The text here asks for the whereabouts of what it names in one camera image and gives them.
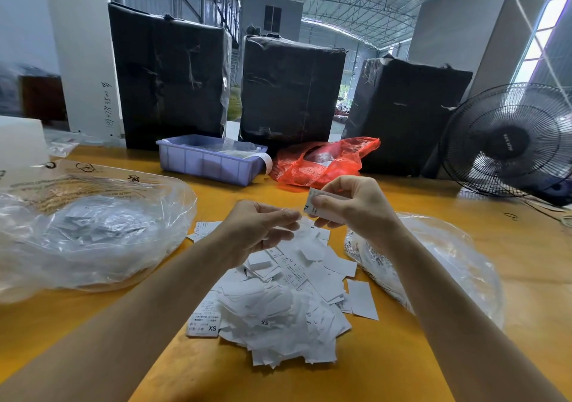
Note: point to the white pillar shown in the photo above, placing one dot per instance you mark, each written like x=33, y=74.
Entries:
x=85, y=53

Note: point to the person's left forearm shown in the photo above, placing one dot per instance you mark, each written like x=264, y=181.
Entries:
x=112, y=335

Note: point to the blue plastic bin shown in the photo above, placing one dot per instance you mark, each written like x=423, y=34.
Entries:
x=204, y=159

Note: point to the large clear bag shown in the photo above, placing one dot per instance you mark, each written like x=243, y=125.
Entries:
x=94, y=232

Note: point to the red plastic bag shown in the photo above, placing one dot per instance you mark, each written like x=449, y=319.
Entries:
x=325, y=163

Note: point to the white foam box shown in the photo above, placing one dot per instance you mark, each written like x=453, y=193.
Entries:
x=22, y=147

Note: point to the black table fan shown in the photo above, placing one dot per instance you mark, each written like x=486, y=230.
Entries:
x=509, y=140

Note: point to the large black wrapped bale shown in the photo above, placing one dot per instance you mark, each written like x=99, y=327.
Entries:
x=409, y=116
x=291, y=91
x=170, y=77

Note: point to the person's right forearm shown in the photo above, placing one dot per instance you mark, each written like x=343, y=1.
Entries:
x=478, y=330

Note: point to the brown wooden cabinet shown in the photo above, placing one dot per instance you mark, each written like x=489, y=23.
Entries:
x=43, y=100

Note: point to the white paper label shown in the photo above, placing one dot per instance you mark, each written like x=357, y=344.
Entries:
x=313, y=206

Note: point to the grey cabin with window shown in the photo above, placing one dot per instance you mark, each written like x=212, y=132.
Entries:
x=271, y=17

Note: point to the clear plastic bag black print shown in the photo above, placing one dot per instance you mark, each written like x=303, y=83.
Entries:
x=456, y=268

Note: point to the person's right hand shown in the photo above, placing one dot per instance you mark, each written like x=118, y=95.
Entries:
x=357, y=205

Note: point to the pile of white labels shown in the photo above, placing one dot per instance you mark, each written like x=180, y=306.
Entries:
x=282, y=303

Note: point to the person's left hand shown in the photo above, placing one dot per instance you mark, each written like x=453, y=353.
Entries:
x=250, y=227

